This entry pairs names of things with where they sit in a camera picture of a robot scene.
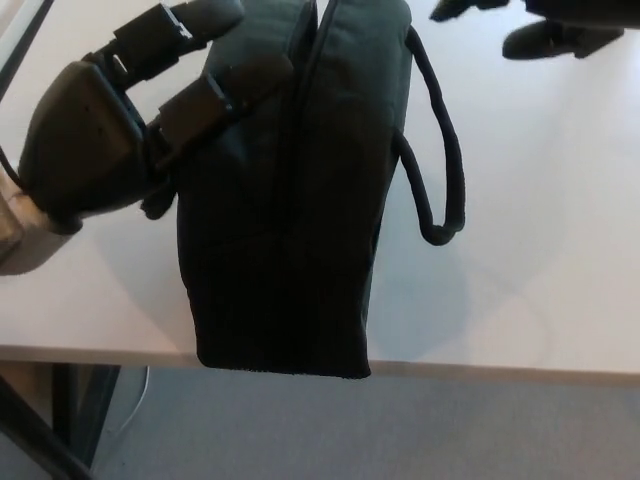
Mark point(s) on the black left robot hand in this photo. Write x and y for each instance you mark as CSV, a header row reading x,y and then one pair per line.
x,y
80,145

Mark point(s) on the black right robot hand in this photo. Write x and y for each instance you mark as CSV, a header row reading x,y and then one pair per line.
x,y
555,40

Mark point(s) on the black fabric lunch bag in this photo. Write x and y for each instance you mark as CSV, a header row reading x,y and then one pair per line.
x,y
300,225

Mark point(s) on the black metal desk leg frame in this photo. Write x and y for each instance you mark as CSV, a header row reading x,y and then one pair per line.
x,y
75,415

